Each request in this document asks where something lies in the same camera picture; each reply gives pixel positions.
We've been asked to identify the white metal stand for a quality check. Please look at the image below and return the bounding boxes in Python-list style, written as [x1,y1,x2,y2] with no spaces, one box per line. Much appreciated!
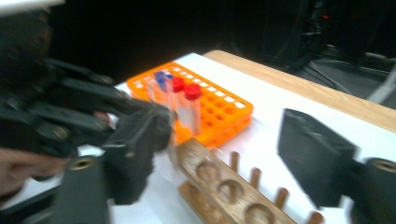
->
[366,63,396,105]

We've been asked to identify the orange plastic test tube rack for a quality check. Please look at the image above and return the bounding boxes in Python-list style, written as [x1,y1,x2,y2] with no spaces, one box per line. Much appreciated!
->
[126,61,254,149]

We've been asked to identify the dark equipment rack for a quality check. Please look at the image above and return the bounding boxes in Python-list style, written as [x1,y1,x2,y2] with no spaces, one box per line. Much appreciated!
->
[270,0,332,71]

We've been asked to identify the white board sheet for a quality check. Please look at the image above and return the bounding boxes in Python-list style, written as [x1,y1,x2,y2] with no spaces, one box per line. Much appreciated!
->
[0,51,396,224]

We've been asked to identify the blue capped test tube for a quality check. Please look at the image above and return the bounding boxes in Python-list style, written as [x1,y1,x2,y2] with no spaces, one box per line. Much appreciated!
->
[148,70,168,105]
[164,73,176,94]

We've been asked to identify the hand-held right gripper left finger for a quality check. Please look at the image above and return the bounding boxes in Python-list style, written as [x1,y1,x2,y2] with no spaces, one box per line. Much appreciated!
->
[52,105,173,224]

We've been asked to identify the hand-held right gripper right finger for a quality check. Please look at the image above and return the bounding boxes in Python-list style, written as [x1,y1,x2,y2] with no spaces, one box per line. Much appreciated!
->
[277,107,396,224]

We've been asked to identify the black floor cables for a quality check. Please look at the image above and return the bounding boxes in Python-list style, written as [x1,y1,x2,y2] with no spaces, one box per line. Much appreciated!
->
[306,57,351,92]

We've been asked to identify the wooden test tube rack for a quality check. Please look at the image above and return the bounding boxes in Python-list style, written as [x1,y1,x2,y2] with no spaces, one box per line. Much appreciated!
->
[177,138,325,224]

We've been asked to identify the red capped test tube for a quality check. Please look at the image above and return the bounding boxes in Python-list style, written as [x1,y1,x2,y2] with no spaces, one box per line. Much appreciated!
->
[182,83,204,136]
[170,77,187,125]

